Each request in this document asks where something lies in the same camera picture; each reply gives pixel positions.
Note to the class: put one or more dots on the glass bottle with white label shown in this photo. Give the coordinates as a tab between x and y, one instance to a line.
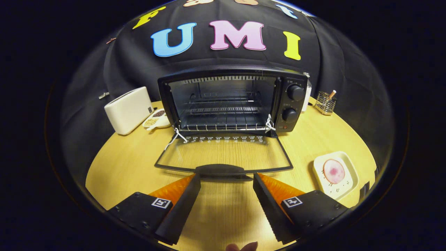
307	94

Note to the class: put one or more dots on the black toaster oven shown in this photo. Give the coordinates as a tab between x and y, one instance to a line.
283	97

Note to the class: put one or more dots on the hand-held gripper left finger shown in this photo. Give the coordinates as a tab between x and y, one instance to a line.
183	207

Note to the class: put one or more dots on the red cloth clip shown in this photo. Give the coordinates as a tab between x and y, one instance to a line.
111	40

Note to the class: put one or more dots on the cream square plate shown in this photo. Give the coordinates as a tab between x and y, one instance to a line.
346	186

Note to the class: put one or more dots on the silver cloth clip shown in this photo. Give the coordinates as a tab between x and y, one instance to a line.
104	95

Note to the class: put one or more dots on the pink round meat slice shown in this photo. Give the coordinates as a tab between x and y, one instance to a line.
333	171

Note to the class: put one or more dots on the white two-compartment snack dish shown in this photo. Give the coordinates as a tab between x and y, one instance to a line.
158	122

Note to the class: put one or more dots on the wooden stick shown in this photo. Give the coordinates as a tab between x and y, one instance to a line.
332	94

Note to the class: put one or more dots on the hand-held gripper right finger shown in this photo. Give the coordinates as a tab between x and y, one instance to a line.
270	211

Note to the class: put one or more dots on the cream white bread toaster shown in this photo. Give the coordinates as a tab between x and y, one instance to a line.
127	111

